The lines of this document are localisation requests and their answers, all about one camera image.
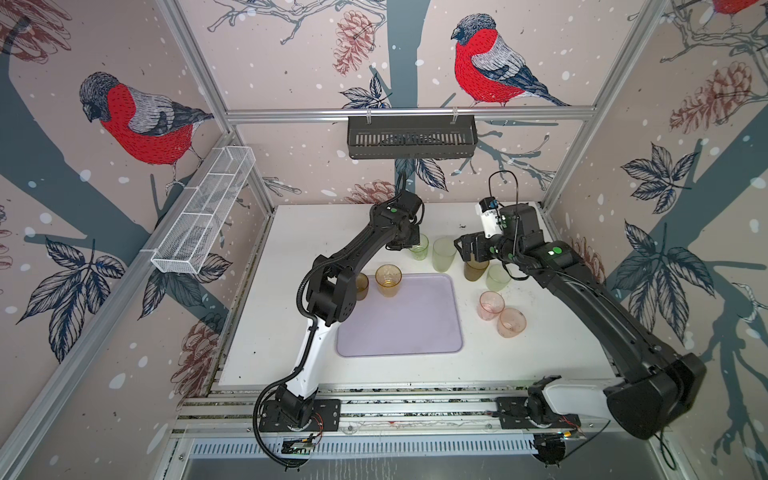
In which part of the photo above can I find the tall pale green textured glass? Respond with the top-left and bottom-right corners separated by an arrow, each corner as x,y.
432,236 -> 457,273

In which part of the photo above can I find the smooth green glass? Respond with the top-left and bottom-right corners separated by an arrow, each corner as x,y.
409,234 -> 429,261

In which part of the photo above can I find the horizontal aluminium rail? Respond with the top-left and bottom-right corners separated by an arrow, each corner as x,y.
225,106 -> 597,125

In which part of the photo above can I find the black hanging basket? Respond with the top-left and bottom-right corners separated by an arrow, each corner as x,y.
347,115 -> 478,160

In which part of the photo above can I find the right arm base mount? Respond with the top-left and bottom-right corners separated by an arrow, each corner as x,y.
492,375 -> 581,430

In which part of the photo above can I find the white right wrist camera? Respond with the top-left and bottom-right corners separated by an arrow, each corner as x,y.
476,196 -> 504,238

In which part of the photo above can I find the pink glass upper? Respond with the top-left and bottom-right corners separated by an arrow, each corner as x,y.
477,291 -> 506,321

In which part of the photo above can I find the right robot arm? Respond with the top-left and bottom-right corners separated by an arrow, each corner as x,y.
454,197 -> 706,440

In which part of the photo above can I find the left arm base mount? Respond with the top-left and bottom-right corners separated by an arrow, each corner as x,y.
254,399 -> 341,433

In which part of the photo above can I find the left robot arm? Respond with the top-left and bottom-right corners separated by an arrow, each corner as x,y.
279,190 -> 424,400

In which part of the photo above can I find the pink glass lower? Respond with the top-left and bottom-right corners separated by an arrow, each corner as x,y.
497,308 -> 527,338

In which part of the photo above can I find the amber textured glass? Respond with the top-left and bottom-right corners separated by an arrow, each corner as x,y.
355,273 -> 370,301
463,260 -> 489,282

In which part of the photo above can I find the pink glass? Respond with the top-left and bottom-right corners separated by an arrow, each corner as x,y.
477,291 -> 506,321
497,308 -> 527,338

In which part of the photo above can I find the lilac plastic tray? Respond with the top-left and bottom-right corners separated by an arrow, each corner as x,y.
336,273 -> 463,358

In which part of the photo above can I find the white wire mesh basket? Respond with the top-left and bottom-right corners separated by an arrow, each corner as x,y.
152,146 -> 255,274

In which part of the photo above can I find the smooth yellow glass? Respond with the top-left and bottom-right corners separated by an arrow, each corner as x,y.
375,264 -> 403,298

